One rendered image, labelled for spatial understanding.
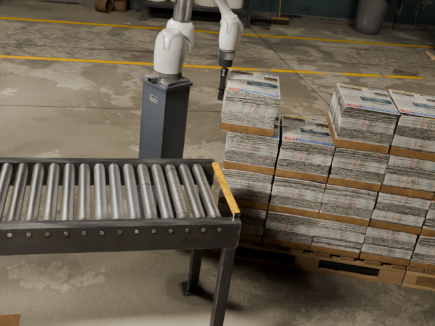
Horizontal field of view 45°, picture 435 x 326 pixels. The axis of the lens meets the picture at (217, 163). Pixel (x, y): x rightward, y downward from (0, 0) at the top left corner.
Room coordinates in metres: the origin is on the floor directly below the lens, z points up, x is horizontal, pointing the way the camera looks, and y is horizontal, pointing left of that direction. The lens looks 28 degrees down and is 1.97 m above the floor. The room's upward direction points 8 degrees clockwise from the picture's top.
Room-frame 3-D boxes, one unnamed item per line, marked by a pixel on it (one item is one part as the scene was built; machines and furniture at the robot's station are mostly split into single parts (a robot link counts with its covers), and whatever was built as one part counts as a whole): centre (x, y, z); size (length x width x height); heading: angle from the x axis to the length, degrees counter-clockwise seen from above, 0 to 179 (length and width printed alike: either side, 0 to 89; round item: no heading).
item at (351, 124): (2.75, -0.74, 0.95); 0.38 x 0.29 x 0.23; 179
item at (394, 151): (2.73, -1.04, 0.86); 0.38 x 0.29 x 0.04; 177
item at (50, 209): (1.83, 0.66, 0.77); 0.47 x 0.05 x 0.05; 16
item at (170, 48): (2.78, 0.34, 1.17); 0.18 x 0.16 x 0.22; 174
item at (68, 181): (1.84, 0.59, 0.77); 0.47 x 0.05 x 0.05; 16
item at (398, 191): (2.75, -0.62, 0.40); 1.16 x 0.38 x 0.51; 88
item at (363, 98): (2.73, -0.75, 1.06); 0.37 x 0.29 x 0.01; 179
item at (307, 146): (2.75, -0.62, 0.42); 1.17 x 0.39 x 0.83; 88
